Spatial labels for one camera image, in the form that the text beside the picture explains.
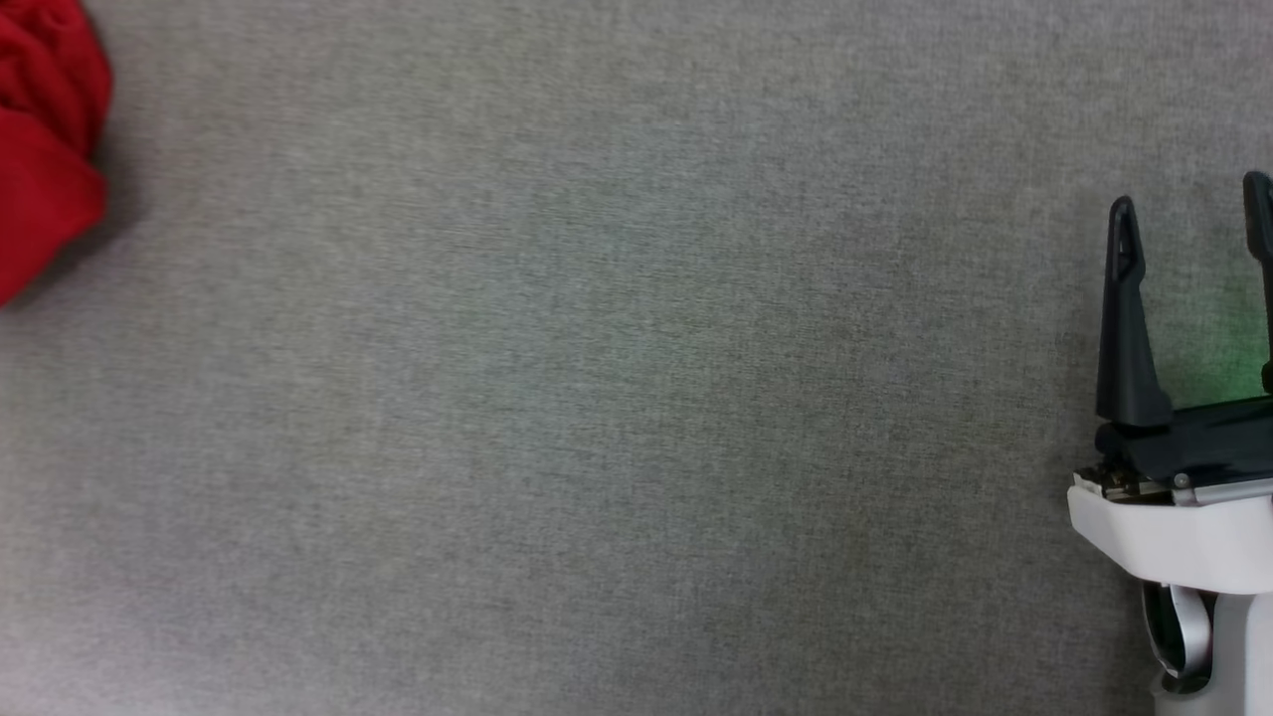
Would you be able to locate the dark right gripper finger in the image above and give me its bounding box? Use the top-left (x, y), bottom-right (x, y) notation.
top-left (1242, 171), bottom-right (1273, 395)

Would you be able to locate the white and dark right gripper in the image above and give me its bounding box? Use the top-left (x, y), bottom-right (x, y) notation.
top-left (1067, 196), bottom-right (1273, 598)

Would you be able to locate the red garment with white stripes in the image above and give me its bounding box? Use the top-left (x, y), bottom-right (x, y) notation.
top-left (0, 0), bottom-right (113, 307)

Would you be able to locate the grey fabric sofa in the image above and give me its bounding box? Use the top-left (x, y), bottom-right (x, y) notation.
top-left (0, 0), bottom-right (1273, 716)

